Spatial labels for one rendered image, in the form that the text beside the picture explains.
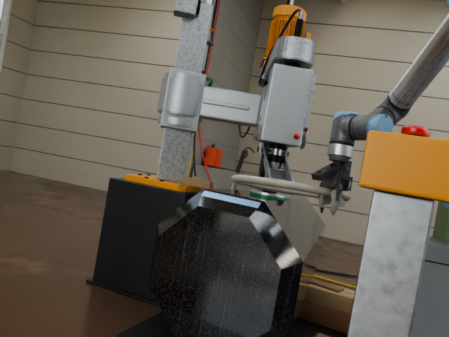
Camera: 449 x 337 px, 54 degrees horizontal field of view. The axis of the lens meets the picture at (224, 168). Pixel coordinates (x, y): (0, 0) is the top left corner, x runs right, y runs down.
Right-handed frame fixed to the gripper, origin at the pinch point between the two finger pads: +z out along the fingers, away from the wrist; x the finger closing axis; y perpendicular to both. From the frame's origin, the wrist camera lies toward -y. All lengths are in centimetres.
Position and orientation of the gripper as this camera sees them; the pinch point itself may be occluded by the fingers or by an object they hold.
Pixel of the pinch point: (326, 210)
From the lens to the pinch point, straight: 166.1
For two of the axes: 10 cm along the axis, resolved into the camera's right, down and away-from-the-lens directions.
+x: -5.2, -0.5, 8.6
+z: -1.8, 9.8, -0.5
